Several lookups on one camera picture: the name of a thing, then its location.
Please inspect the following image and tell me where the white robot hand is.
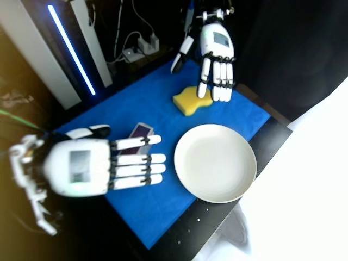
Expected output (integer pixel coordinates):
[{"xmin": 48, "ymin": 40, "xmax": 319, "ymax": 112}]
[
  {"xmin": 170, "ymin": 23, "xmax": 237, "ymax": 103},
  {"xmin": 45, "ymin": 124, "xmax": 167, "ymax": 198}
]

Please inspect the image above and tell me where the cream round plate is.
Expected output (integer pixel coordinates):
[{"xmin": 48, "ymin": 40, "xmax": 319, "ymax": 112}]
[{"xmin": 173, "ymin": 124, "xmax": 258, "ymax": 204}]

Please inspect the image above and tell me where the grey white cloth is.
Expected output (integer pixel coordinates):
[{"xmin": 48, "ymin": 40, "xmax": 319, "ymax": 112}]
[{"xmin": 194, "ymin": 202, "xmax": 251, "ymax": 261}]

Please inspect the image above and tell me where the thin white cable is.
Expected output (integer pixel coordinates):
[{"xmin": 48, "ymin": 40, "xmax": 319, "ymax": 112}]
[{"xmin": 113, "ymin": 0, "xmax": 123, "ymax": 58}]

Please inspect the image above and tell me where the yellow green sponge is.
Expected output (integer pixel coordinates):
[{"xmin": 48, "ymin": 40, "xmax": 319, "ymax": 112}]
[{"xmin": 172, "ymin": 86, "xmax": 214, "ymax": 117}]

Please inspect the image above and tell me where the white power cable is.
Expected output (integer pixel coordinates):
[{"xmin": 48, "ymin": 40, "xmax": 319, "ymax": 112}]
[{"xmin": 132, "ymin": 0, "xmax": 156, "ymax": 36}]

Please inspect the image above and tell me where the white black tower panel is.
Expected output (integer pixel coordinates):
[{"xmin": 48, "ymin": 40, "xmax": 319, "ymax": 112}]
[{"xmin": 0, "ymin": 0, "xmax": 114, "ymax": 111}]

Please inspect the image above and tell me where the white square adapter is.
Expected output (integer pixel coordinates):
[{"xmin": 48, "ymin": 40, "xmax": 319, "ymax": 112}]
[{"xmin": 121, "ymin": 46, "xmax": 144, "ymax": 63}]

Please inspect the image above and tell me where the blue LED light strip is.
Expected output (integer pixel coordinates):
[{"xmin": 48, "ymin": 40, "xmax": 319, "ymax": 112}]
[{"xmin": 47, "ymin": 4, "xmax": 97, "ymax": 96}]

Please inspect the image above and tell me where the purple card box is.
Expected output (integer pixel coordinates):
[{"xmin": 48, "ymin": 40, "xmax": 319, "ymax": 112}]
[{"xmin": 119, "ymin": 122, "xmax": 155, "ymax": 156}]

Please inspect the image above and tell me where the white power strip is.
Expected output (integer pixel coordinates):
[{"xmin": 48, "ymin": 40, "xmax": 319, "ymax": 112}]
[{"xmin": 136, "ymin": 32, "xmax": 160, "ymax": 54}]

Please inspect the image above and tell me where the blue fabric bag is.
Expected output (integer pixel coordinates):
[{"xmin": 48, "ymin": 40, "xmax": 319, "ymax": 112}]
[{"xmin": 54, "ymin": 58, "xmax": 272, "ymax": 250}]

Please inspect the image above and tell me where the white blue hanging plug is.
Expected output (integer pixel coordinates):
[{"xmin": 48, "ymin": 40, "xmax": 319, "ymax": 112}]
[{"xmin": 183, "ymin": 0, "xmax": 196, "ymax": 38}]

